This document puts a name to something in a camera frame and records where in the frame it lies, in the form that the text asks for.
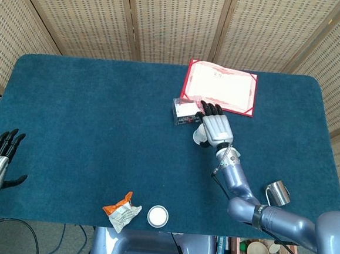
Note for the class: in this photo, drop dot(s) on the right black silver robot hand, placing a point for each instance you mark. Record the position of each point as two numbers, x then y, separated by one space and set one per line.
218 129

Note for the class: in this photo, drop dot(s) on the white paper cup butterfly print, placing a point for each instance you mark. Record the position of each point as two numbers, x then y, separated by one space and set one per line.
197 136

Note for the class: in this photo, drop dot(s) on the white paper cup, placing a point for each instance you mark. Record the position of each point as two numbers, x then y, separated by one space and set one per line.
157 216

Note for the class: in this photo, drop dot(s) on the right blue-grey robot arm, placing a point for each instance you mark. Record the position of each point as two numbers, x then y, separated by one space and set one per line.
236 182

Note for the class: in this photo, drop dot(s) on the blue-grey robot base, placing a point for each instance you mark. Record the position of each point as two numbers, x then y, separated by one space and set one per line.
110 246

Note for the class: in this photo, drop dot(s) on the clear plastic box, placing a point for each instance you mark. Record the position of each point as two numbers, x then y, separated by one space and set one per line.
183 110

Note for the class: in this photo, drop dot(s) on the red certificate folder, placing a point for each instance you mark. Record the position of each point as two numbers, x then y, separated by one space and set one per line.
220 84

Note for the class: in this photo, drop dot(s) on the steel milk jug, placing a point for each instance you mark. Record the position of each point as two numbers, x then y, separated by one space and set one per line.
278 193

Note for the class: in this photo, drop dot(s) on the blue felt table cloth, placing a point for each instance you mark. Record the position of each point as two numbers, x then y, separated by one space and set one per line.
84 126

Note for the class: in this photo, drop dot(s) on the orange white snack wrapper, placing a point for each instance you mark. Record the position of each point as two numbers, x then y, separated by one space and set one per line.
122 214

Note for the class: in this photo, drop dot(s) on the wooden bowl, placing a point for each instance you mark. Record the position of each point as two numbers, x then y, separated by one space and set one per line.
257 253

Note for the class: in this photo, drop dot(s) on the black table control panel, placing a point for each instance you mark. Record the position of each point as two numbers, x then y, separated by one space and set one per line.
286 243

